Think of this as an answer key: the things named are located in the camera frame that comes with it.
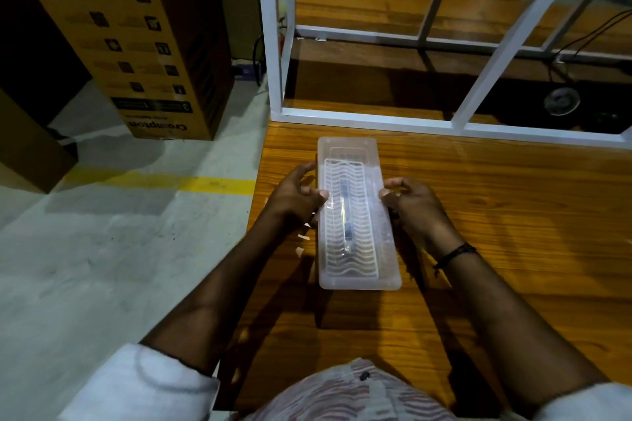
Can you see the person's right hand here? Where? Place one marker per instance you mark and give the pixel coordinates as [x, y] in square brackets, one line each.
[419, 213]

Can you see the person's right thumb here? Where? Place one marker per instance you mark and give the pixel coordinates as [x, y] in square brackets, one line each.
[390, 194]

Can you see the white wavy tray insert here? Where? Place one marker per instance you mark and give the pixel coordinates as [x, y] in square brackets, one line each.
[360, 238]

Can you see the person's right forearm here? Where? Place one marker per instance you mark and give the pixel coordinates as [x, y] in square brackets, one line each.
[513, 317]

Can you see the black wrist band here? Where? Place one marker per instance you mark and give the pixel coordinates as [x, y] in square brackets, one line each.
[456, 253]

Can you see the round black disc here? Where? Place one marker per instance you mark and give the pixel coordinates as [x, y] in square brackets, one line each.
[562, 101]

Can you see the person's left hand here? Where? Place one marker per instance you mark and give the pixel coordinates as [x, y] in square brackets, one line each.
[289, 201]

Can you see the small white paper scraps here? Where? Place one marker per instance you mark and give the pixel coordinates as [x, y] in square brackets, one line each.
[302, 237]

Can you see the clear plastic storage container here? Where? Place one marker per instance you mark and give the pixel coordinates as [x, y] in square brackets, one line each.
[358, 280]

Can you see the white striped shirt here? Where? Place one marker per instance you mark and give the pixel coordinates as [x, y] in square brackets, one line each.
[345, 396]

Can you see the plain brown cardboard box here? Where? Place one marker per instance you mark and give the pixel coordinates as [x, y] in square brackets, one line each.
[29, 149]

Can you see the tall printed cardboard box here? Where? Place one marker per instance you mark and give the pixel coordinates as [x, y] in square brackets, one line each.
[148, 31]

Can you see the white metal frame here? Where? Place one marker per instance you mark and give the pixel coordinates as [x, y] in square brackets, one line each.
[274, 41]

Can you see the person's left thumb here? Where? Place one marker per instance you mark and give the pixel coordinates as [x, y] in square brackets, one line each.
[316, 196]

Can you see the person's left forearm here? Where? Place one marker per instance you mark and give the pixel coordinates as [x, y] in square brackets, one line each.
[217, 287]

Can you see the clear slim tube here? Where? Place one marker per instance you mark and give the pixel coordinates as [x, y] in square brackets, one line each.
[346, 218]

